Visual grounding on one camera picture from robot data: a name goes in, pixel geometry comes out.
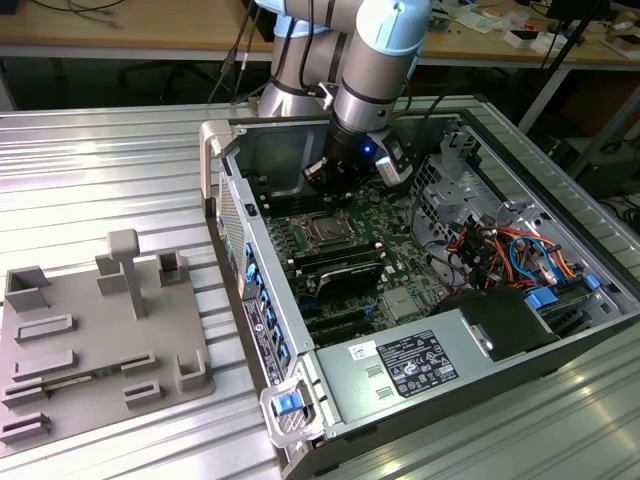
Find CPU small plate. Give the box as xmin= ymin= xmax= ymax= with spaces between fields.
xmin=310 ymin=217 xmax=346 ymax=241

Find metal socket cover frame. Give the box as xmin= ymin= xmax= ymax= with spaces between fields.
xmin=300 ymin=212 xmax=356 ymax=251

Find CPU socket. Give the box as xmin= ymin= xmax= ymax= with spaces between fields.
xmin=298 ymin=210 xmax=357 ymax=252

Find perforated metal drive cage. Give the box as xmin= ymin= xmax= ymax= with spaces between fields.
xmin=407 ymin=152 xmax=502 ymax=247

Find black installed RAM sticks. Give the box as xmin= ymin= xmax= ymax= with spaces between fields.
xmin=292 ymin=244 xmax=377 ymax=274

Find open grey PC case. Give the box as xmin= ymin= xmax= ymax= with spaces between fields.
xmin=198 ymin=107 xmax=640 ymax=480

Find green motherboard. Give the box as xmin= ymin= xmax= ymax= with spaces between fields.
xmin=259 ymin=172 xmax=454 ymax=347

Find black graphics card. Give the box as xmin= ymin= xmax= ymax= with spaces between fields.
xmin=314 ymin=262 xmax=387 ymax=302

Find silver chipset heat sink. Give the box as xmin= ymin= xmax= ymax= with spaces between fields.
xmin=382 ymin=288 xmax=422 ymax=322

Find white box black top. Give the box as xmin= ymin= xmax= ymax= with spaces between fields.
xmin=503 ymin=27 xmax=552 ymax=52

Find black plastic air shroud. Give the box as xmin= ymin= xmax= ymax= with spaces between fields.
xmin=432 ymin=288 xmax=562 ymax=363

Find wooden desk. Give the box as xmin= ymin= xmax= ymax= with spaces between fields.
xmin=0 ymin=0 xmax=640 ymax=69

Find grey power supply unit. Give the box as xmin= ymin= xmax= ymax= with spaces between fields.
xmin=315 ymin=307 xmax=495 ymax=427

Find large blue carrier tab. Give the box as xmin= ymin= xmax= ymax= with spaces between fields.
xmin=526 ymin=288 xmax=560 ymax=313

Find blue case latch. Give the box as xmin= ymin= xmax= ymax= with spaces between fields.
xmin=272 ymin=393 xmax=305 ymax=417

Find brown notebook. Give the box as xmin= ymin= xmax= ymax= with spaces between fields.
xmin=602 ymin=33 xmax=640 ymax=58

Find grey parts rack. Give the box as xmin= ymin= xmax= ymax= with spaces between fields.
xmin=0 ymin=228 xmax=217 ymax=457

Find green RAM stick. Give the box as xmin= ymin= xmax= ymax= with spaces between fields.
xmin=42 ymin=363 xmax=124 ymax=389

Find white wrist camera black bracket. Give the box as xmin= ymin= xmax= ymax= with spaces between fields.
xmin=372 ymin=129 xmax=416 ymax=188

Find grey case handle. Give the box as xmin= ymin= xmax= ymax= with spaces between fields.
xmin=198 ymin=119 xmax=237 ymax=202
xmin=259 ymin=378 xmax=327 ymax=449

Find coloured wire bundle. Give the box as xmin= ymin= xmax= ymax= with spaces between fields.
xmin=447 ymin=224 xmax=589 ymax=294

